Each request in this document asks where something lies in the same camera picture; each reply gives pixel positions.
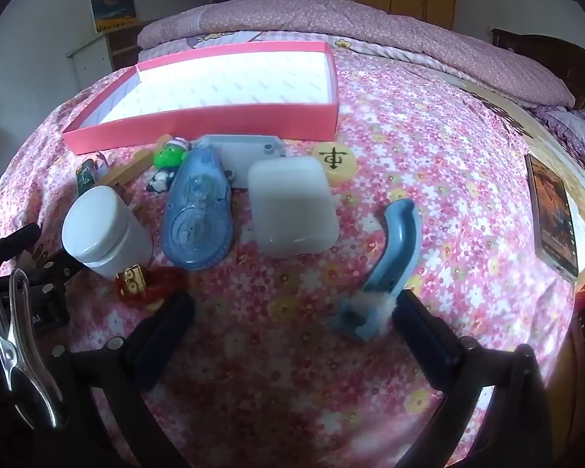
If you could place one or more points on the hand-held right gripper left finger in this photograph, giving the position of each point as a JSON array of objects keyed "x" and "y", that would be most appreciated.
[{"x": 171, "y": 321}]

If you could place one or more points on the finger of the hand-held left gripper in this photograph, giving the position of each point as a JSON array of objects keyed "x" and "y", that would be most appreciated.
[
  {"x": 18, "y": 239},
  {"x": 53, "y": 270}
]

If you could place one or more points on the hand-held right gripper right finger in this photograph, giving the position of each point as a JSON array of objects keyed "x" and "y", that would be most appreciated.
[{"x": 421, "y": 339}]

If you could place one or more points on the red gold charm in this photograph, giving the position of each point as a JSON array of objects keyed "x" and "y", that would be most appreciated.
[{"x": 161, "y": 282}]

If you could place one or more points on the white plastic bottle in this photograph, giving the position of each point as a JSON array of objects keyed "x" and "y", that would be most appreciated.
[{"x": 102, "y": 234}]

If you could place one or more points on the green lighter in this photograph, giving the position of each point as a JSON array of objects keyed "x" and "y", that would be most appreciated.
[{"x": 85, "y": 178}]

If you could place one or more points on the blue correction tape dispenser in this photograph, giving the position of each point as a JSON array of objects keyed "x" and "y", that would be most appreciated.
[{"x": 195, "y": 224}]

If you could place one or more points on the wooden block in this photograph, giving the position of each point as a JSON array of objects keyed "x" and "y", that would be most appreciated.
[{"x": 126, "y": 170}]

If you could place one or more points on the white earbuds case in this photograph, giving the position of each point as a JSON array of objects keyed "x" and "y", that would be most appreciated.
[{"x": 292, "y": 204}]

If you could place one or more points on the grey plastic plate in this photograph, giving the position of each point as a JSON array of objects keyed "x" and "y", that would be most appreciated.
[{"x": 243, "y": 156}]

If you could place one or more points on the yellow round chess piece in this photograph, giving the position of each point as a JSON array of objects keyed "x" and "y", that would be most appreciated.
[{"x": 334, "y": 161}]

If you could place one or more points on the pink shallow cardboard box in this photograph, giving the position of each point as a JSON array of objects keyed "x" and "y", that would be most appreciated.
[{"x": 200, "y": 124}]

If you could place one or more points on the metal spring clip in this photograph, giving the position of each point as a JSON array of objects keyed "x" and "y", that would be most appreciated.
[{"x": 15, "y": 346}]

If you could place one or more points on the pink floral bedsheet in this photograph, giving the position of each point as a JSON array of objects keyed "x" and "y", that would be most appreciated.
[{"x": 297, "y": 375}]

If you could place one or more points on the smartphone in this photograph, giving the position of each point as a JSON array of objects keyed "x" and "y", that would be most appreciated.
[{"x": 553, "y": 214}]

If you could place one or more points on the white wooden shelf unit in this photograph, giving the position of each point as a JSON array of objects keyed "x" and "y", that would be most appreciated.
[{"x": 92, "y": 58}]

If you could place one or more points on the landscape painting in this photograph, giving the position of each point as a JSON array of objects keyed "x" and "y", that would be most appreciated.
[{"x": 112, "y": 12}]

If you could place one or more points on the purple frilled pillow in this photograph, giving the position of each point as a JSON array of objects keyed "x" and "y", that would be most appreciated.
[{"x": 580, "y": 131}]

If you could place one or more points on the pink folded quilt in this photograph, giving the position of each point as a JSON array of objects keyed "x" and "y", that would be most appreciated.
[{"x": 419, "y": 44}]

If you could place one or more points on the dark wooden headboard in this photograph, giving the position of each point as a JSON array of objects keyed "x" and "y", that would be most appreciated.
[{"x": 555, "y": 58}]

